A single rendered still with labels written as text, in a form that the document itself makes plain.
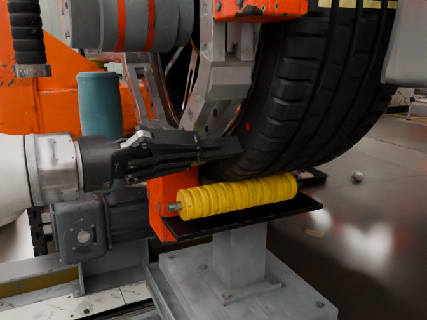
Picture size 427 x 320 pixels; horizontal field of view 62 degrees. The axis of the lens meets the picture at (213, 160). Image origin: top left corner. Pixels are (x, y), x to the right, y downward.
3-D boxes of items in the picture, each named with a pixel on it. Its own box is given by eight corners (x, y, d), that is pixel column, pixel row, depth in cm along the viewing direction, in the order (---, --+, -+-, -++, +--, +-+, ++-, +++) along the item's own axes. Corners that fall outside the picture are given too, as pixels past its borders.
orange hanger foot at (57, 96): (208, 131, 125) (208, 25, 115) (43, 146, 104) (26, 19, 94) (190, 122, 140) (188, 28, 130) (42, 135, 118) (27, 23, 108)
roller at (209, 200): (307, 200, 75) (309, 174, 73) (173, 228, 63) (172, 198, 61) (290, 191, 80) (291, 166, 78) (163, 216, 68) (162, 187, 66)
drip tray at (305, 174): (330, 181, 229) (330, 175, 228) (272, 189, 215) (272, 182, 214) (287, 159, 276) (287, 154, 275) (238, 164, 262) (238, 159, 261)
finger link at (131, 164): (121, 145, 50) (121, 140, 49) (196, 137, 54) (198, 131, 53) (126, 170, 48) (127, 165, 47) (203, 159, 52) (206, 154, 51)
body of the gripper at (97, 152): (82, 204, 49) (149, 193, 53) (83, 174, 42) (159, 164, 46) (74, 157, 52) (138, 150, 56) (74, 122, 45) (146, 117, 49)
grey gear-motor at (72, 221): (204, 280, 115) (203, 176, 105) (64, 319, 98) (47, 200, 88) (184, 253, 131) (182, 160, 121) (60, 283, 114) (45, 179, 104)
